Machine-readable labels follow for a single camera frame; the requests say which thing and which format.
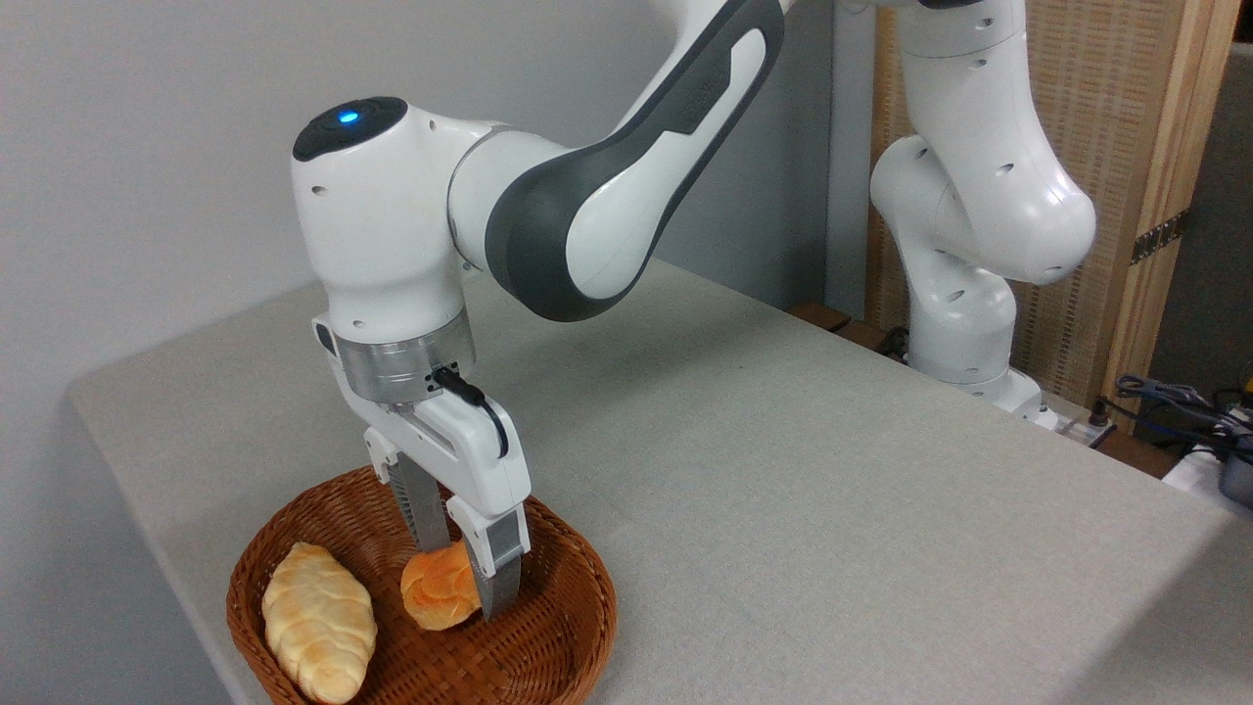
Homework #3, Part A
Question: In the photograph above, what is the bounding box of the orange round braided bread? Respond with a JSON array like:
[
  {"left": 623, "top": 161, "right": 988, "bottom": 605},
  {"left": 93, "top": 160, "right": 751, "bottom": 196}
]
[{"left": 400, "top": 540, "right": 483, "bottom": 632}]

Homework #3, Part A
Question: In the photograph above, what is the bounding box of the metal screen hinge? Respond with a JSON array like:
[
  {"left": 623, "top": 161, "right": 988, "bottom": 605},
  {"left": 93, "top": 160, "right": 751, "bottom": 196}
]
[{"left": 1131, "top": 208, "right": 1191, "bottom": 265}]

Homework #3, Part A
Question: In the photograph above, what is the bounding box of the blue-grey cable bundle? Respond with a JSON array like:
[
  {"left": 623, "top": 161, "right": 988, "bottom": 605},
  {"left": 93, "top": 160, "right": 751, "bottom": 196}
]
[{"left": 1114, "top": 374, "right": 1253, "bottom": 461}]

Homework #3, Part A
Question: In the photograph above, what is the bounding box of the brown wooden base board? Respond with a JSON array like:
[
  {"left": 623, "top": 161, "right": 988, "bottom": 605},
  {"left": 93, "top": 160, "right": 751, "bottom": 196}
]
[{"left": 788, "top": 302, "right": 911, "bottom": 365}]

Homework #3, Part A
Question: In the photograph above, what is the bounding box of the brown wicker basket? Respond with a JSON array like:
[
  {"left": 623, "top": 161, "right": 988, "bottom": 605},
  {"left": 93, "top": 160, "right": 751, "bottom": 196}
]
[{"left": 226, "top": 464, "right": 619, "bottom": 705}]

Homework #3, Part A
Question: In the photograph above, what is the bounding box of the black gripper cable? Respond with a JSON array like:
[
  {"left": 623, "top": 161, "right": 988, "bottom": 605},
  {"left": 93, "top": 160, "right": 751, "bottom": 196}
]
[{"left": 433, "top": 367, "right": 511, "bottom": 460}]

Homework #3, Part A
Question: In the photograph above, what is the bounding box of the wooden woven folding screen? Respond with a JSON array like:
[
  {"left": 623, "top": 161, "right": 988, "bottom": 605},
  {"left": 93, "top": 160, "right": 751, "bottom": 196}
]
[{"left": 866, "top": 0, "right": 1244, "bottom": 432}]

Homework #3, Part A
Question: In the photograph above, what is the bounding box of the pale long braided bread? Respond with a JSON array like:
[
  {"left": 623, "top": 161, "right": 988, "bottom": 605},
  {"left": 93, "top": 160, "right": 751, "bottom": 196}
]
[{"left": 260, "top": 541, "right": 379, "bottom": 705}]

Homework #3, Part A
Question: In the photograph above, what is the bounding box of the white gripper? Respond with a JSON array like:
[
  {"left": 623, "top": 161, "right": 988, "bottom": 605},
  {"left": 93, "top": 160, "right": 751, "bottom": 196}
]
[{"left": 313, "top": 315, "right": 533, "bottom": 624}]

